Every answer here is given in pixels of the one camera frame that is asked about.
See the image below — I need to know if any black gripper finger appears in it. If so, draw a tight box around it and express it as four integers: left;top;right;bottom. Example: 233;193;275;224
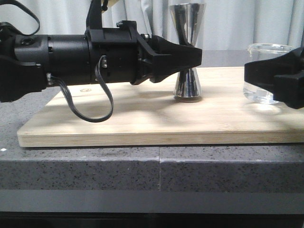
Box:
273;71;304;109
150;46;202;83
244;47;304;90
142;34;190;56

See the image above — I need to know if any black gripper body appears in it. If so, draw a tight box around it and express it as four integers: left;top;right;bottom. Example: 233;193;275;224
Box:
48;20;151;86

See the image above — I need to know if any clear glass beaker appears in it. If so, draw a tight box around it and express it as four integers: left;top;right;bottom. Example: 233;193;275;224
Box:
243;43;295;105

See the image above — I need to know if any steel hourglass jigger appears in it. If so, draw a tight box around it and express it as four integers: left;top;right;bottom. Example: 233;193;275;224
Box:
169;3;206;102

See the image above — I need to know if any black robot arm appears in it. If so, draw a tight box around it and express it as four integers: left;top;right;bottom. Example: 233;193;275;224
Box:
0;21;202;102

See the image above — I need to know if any wooden cutting board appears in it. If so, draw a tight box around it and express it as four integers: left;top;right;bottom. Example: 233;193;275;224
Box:
17;67;304;147

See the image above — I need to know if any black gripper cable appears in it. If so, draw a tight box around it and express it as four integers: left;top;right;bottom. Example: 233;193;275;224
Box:
48;55;114;123

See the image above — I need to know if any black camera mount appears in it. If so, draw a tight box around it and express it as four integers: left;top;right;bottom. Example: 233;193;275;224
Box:
86;0;109;29

